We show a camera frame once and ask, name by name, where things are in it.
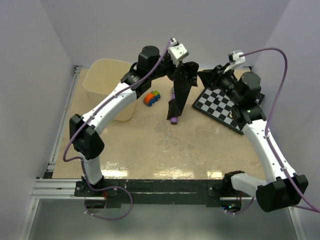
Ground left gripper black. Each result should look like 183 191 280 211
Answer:
149 49 186 81

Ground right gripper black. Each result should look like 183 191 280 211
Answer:
197 62 243 105

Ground black trash bag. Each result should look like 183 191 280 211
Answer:
167 61 199 120

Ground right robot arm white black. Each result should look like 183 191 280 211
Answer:
197 65 309 213

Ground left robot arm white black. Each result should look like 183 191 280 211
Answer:
67 43 189 196

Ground beige plastic trash bin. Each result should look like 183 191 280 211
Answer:
83 58 132 111

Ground black white chessboard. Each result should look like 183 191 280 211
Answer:
191 86 266 136

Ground colourful toy car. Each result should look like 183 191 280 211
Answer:
143 90 161 107

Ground purple glitter microphone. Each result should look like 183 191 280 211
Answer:
170 87 178 125

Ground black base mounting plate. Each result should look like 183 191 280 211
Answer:
74 178 248 208

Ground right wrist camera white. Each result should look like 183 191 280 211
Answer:
223 51 246 74

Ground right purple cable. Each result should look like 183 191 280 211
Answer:
241 47 320 215

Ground purple cable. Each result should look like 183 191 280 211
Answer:
241 47 320 215
61 37 134 220

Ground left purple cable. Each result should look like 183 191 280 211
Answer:
61 37 134 220

